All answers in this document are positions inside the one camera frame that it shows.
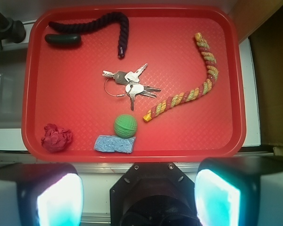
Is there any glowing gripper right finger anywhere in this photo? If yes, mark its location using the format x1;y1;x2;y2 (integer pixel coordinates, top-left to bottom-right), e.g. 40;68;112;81
194;157;283;226

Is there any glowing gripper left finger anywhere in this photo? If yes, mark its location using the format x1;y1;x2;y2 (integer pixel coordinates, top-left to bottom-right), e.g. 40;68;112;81
0;163;83;226

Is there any dark green plastic pickle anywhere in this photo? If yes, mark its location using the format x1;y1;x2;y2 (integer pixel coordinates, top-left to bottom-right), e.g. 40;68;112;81
44;34;82;48

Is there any crumpled red paper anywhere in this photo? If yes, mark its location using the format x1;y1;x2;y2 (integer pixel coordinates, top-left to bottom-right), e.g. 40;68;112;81
41;123;73;153

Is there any blue sponge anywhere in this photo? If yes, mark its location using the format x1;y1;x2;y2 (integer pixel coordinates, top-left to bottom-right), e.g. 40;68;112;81
94;135;136;153

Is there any green dimpled ball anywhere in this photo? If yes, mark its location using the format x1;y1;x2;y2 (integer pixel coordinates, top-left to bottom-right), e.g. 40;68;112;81
114;114;137;138

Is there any red plastic tray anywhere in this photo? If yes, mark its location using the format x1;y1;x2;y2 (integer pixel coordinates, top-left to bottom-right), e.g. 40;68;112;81
22;6;246;162

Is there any grey toy sink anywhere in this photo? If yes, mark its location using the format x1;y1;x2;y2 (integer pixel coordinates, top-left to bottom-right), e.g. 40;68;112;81
0;23;33;151

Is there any silver key bunch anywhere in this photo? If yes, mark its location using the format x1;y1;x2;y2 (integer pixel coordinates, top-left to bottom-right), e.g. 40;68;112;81
102;63;161;111

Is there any grey toy faucet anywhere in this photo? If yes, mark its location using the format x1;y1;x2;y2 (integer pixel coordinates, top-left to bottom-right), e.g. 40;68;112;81
0;13;26;50

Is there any brown cardboard box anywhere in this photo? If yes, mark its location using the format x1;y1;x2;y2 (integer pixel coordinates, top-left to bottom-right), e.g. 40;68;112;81
229;0;283;155

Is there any aluminium rail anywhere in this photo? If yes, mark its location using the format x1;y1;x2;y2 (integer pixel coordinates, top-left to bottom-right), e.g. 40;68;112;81
0;151;274;174

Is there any black metal mount bracket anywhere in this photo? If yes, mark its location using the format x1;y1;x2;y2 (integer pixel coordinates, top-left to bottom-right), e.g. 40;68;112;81
110;162;200;226

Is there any yellow and red rope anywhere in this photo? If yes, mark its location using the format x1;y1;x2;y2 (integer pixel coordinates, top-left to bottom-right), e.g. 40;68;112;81
142;32;220;123

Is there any dark navy rope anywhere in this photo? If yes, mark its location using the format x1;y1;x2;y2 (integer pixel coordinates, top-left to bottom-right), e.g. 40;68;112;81
48;11;130;60

